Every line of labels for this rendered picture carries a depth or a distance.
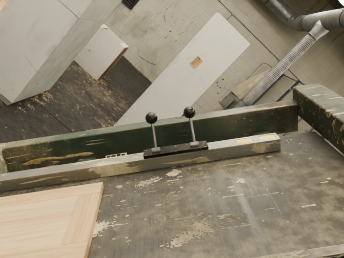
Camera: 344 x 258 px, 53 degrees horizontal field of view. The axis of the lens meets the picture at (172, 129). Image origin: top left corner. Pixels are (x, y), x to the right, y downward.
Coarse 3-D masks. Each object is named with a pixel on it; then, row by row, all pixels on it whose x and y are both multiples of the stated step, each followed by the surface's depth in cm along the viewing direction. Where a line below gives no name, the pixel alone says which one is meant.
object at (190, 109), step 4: (188, 108) 107; (192, 108) 108; (184, 112) 108; (188, 112) 107; (192, 112) 107; (188, 116) 107; (192, 116) 108; (192, 124) 108; (192, 128) 108; (192, 132) 107; (192, 136) 107; (192, 140) 107; (192, 144) 106; (196, 144) 106
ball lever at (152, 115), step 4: (152, 112) 108; (148, 116) 107; (152, 116) 107; (156, 116) 108; (148, 120) 107; (152, 120) 107; (156, 120) 108; (152, 124) 108; (152, 128) 108; (152, 132) 108; (156, 144) 107; (152, 148) 107; (156, 148) 106; (152, 152) 106; (156, 152) 106
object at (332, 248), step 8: (320, 248) 58; (328, 248) 58; (336, 248) 58; (264, 256) 58; (272, 256) 58; (280, 256) 58; (288, 256) 58; (296, 256) 57; (304, 256) 57; (312, 256) 57; (320, 256) 57; (328, 256) 57; (336, 256) 57
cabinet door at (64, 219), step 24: (48, 192) 99; (72, 192) 97; (96, 192) 95; (0, 216) 92; (24, 216) 90; (48, 216) 89; (72, 216) 87; (96, 216) 87; (0, 240) 82; (24, 240) 81; (48, 240) 80; (72, 240) 78
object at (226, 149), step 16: (208, 144) 109; (224, 144) 107; (240, 144) 106; (256, 144) 106; (272, 144) 106; (96, 160) 109; (112, 160) 108; (128, 160) 106; (144, 160) 106; (160, 160) 106; (176, 160) 106; (192, 160) 106; (208, 160) 107; (0, 176) 108; (16, 176) 107; (32, 176) 105; (48, 176) 106; (64, 176) 106; (80, 176) 106; (96, 176) 107
